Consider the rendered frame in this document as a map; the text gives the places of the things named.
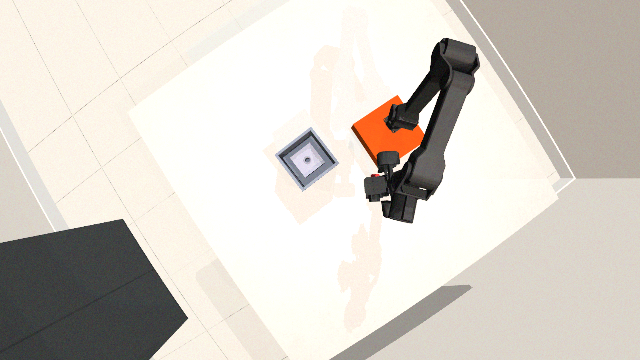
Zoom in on white square plate with hole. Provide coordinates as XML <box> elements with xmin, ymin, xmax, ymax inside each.
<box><xmin>290</xmin><ymin>143</ymin><xmax>325</xmax><ymax>178</ymax></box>

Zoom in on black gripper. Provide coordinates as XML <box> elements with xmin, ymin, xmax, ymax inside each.
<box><xmin>376</xmin><ymin>151</ymin><xmax>401</xmax><ymax>218</ymax></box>

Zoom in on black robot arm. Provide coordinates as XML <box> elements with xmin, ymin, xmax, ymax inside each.
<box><xmin>364</xmin><ymin>38</ymin><xmax>481</xmax><ymax>224</ymax></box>

